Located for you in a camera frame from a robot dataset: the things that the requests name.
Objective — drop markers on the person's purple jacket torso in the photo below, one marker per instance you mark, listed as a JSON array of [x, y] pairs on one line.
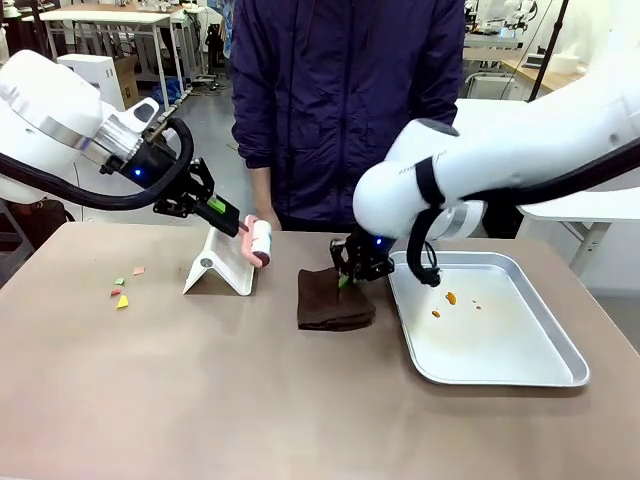
[[345, 100]]

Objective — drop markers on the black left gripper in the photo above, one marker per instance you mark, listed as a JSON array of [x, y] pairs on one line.
[[150, 165]]

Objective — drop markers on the brown cardboard box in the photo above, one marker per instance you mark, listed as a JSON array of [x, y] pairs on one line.
[[127, 80]]

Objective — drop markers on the large orange sauce stain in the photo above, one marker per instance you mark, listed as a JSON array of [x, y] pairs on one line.
[[451, 298]]

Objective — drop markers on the white background work table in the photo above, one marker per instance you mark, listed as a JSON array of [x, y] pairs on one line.
[[110, 17]]

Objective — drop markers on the brown leather bag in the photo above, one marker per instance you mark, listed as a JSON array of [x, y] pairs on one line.
[[40, 217]]

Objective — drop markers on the wooden background bench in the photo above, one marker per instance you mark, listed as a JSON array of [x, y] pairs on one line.
[[540, 75]]

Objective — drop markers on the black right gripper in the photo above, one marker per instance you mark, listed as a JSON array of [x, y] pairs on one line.
[[367, 252]]

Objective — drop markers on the black tripod pole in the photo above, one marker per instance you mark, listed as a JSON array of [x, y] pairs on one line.
[[550, 50]]

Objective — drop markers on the white folded roller stand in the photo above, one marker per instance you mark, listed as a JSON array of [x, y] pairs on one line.
[[225, 270]]

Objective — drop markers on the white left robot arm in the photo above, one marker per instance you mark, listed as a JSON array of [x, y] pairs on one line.
[[40, 100]]

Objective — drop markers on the background person blue shirt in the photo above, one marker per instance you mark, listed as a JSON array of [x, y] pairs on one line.
[[225, 30]]

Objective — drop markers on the brown cloth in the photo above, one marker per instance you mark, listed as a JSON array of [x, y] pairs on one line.
[[325, 305]]

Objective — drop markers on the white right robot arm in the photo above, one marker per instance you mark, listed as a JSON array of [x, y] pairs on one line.
[[500, 140]]

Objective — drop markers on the pink paper scrap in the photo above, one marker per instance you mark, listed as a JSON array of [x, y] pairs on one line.
[[139, 270]]

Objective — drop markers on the person's right forearm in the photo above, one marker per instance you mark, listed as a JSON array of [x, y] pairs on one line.
[[260, 180]]

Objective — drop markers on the silver metal tray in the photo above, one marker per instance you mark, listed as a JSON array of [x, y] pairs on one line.
[[500, 350]]

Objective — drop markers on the person's right hand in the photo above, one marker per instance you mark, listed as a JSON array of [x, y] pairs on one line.
[[267, 215]]

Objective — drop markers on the pink white lint roller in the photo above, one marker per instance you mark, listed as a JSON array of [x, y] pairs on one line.
[[262, 236]]

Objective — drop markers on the white cabinet box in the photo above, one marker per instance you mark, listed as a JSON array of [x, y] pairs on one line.
[[92, 80]]

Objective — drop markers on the yellow paper scrap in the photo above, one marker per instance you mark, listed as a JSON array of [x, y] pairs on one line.
[[122, 302]]

